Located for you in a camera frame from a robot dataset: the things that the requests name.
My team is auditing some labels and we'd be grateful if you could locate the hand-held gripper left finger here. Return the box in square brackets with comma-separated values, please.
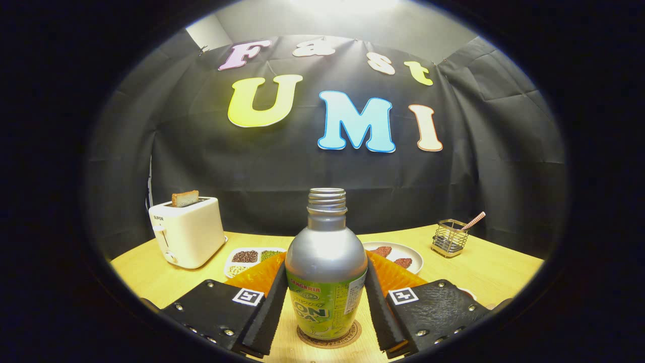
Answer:
[161, 252, 288, 359]

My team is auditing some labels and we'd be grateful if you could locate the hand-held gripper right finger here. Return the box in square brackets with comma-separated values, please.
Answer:
[364, 251, 492, 359]

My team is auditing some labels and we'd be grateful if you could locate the round brown cork coaster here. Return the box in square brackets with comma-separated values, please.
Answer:
[296, 320, 362, 349]

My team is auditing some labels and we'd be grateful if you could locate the silver bottle with green label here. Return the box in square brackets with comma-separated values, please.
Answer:
[285, 188, 368, 341]

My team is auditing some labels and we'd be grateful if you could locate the white divided dish with beans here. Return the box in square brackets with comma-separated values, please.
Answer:
[224, 247, 287, 279]

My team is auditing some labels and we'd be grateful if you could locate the white round plate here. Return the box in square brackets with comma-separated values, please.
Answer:
[362, 241, 424, 275]

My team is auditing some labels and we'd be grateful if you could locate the white toaster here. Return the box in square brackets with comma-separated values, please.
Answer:
[148, 197, 227, 269]

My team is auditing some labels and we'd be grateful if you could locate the wooden table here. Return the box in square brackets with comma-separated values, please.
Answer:
[110, 224, 546, 363]

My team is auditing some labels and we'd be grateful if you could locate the pink striped straw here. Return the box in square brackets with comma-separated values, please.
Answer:
[461, 211, 486, 231]

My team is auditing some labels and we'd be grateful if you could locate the toast slice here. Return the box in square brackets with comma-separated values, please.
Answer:
[171, 190, 200, 208]

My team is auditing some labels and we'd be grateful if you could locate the gold wire basket holder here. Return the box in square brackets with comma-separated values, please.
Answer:
[431, 219, 469, 258]

